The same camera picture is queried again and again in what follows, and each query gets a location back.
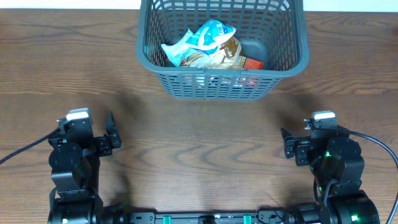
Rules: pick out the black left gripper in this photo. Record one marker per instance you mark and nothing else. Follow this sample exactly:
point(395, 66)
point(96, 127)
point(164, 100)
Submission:
point(103, 141)

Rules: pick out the orange pasta packet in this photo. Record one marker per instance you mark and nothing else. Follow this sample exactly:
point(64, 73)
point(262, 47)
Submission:
point(253, 63)

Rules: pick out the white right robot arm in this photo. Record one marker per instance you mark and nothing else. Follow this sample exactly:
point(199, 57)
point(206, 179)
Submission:
point(336, 163)

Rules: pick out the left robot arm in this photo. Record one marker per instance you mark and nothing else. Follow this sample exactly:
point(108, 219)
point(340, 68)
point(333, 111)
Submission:
point(75, 163)

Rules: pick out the tan brown snack bag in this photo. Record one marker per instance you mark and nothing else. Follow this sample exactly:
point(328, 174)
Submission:
point(227, 56)

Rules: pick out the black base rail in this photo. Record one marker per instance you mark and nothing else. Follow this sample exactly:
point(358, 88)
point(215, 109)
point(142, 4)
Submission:
point(263, 215)

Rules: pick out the blue white snack bag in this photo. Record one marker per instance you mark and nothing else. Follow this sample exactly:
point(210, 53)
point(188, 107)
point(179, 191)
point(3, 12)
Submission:
point(209, 37)

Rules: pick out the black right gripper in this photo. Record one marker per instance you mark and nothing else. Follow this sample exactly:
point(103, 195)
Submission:
point(301, 147)

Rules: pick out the grey plastic basket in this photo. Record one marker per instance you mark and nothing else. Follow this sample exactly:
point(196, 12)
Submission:
point(273, 32)

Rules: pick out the teal white snack packet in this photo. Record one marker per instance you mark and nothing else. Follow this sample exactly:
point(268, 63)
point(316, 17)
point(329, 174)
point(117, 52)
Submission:
point(179, 53)

